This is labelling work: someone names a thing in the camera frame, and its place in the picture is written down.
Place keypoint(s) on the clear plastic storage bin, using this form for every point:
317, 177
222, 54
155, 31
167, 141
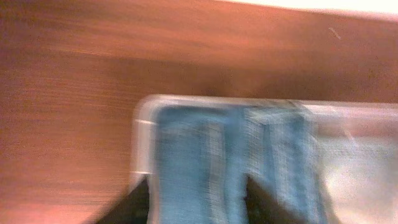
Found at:
331, 120

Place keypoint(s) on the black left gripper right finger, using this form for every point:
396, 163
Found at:
263, 208

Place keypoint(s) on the light blue jeans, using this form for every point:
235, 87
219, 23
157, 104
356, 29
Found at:
359, 179

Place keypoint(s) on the dark blue jeans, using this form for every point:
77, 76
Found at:
205, 156

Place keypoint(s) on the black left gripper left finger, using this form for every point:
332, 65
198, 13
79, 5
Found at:
132, 208

